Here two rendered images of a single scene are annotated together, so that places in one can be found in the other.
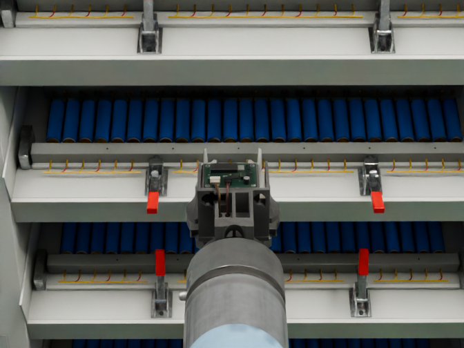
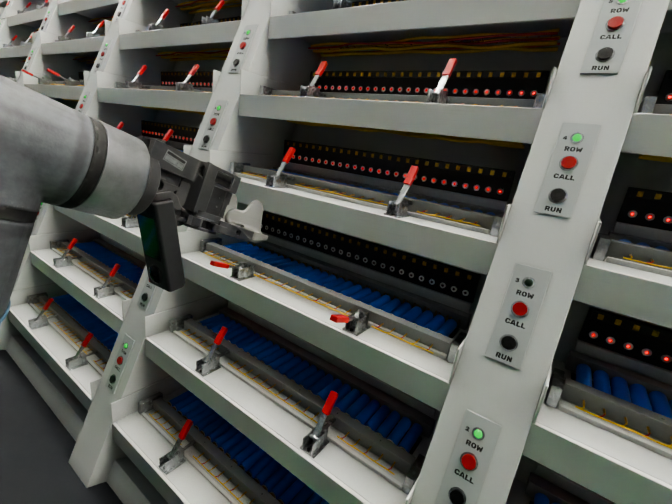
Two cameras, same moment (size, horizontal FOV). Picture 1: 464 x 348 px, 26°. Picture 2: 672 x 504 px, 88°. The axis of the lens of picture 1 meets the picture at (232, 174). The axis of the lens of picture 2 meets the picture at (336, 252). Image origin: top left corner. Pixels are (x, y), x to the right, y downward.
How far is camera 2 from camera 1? 0.90 m
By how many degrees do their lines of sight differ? 45
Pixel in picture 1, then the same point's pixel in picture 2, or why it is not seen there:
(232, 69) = (302, 205)
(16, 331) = (139, 340)
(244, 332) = not seen: outside the picture
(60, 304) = (168, 340)
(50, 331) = (152, 351)
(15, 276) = (156, 302)
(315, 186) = (320, 314)
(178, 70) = (277, 199)
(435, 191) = (398, 353)
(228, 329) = not seen: outside the picture
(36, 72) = not seen: hidden behind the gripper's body
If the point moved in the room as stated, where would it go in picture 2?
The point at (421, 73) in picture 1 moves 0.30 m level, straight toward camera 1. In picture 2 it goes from (413, 239) to (249, 137)
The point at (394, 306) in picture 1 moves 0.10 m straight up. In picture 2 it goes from (337, 464) to (360, 399)
